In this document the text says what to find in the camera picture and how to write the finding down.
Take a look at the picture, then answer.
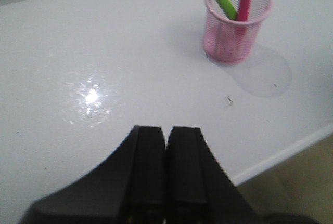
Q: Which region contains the pink mesh pen holder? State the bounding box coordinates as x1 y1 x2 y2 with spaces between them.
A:
203 0 272 64

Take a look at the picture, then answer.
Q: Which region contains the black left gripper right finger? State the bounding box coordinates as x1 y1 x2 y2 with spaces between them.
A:
166 127 316 223

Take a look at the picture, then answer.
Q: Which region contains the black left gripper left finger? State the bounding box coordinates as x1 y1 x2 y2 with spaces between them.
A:
20 126 165 223

